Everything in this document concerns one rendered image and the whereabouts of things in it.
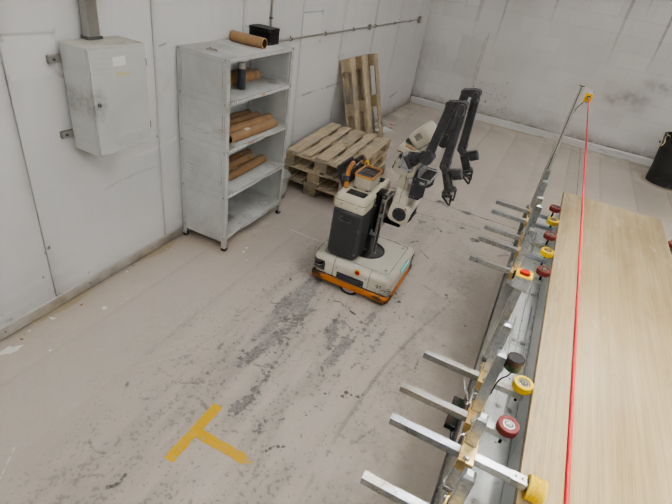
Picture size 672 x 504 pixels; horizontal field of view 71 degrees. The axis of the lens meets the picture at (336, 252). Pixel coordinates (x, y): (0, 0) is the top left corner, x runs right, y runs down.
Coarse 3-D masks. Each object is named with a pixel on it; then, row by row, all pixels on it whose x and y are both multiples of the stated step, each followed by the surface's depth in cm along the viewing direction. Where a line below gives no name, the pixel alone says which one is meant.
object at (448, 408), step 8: (408, 384) 187; (408, 392) 186; (416, 392) 185; (424, 392) 185; (424, 400) 184; (432, 400) 182; (440, 400) 183; (440, 408) 182; (448, 408) 180; (456, 408) 181; (456, 416) 180; (464, 416) 178; (488, 424) 176; (488, 432) 177; (496, 432) 175; (504, 440) 175
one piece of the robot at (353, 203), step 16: (352, 192) 341; (368, 192) 345; (384, 192) 351; (336, 208) 344; (352, 208) 337; (368, 208) 340; (336, 224) 350; (352, 224) 343; (368, 224) 356; (336, 240) 356; (352, 240) 350; (368, 240) 367; (352, 256) 356
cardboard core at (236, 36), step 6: (234, 30) 363; (234, 36) 361; (240, 36) 359; (246, 36) 358; (252, 36) 357; (258, 36) 357; (240, 42) 363; (246, 42) 359; (252, 42) 357; (258, 42) 355; (264, 42) 360; (264, 48) 359
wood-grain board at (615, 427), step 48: (576, 240) 308; (624, 240) 318; (624, 288) 266; (624, 336) 228; (576, 384) 195; (624, 384) 200; (528, 432) 171; (576, 432) 174; (624, 432) 178; (576, 480) 157; (624, 480) 160
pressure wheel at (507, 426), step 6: (498, 420) 173; (504, 420) 174; (510, 420) 174; (498, 426) 172; (504, 426) 171; (510, 426) 172; (516, 426) 172; (498, 432) 172; (504, 432) 170; (510, 432) 169; (516, 432) 170; (510, 438) 171
